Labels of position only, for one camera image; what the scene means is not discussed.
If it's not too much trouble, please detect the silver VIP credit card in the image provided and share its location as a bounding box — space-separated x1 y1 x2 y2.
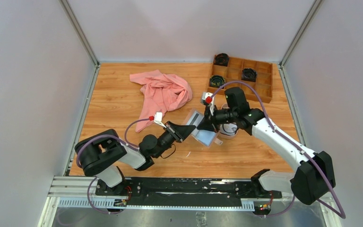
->
221 123 238 136

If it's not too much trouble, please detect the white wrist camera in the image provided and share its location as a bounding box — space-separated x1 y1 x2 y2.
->
154 112 166 129
200 92 215 115

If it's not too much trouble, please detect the black coil bottom left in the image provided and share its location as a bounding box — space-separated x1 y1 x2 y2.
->
208 75 226 89

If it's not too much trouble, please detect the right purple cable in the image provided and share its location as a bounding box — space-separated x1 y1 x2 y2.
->
205 80 347 219

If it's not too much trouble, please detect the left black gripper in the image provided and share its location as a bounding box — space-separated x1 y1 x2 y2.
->
154 121 196 158

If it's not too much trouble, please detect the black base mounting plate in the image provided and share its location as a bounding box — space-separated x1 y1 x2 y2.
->
92 177 282 214

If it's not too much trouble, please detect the white striped credit card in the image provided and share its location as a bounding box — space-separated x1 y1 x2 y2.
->
187 111 204 126

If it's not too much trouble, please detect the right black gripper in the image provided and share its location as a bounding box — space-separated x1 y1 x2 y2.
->
197 104 237 133

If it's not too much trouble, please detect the pink oval card tray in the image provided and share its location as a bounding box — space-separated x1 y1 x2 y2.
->
219 123 238 140

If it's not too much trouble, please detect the black coil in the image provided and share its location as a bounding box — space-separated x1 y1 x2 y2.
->
241 68 257 82
208 75 226 89
214 53 230 67

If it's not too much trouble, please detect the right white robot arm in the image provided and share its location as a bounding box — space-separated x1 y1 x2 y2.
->
197 87 336 205

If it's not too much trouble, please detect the black coil top left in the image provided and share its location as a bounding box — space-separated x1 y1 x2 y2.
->
214 53 230 67

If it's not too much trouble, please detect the wooden compartment tray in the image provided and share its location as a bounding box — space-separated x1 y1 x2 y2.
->
207 55 273 103

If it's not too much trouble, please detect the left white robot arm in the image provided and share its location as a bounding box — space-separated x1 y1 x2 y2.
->
74 121 196 195

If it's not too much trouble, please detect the pink cloth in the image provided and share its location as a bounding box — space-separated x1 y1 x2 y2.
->
129 70 193 119

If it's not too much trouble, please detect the black coil middle right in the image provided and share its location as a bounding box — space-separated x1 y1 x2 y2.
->
241 68 257 82

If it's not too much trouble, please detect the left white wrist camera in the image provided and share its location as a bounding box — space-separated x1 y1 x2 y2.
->
154 112 166 129

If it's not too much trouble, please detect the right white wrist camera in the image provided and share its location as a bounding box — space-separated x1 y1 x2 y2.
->
200 92 215 115

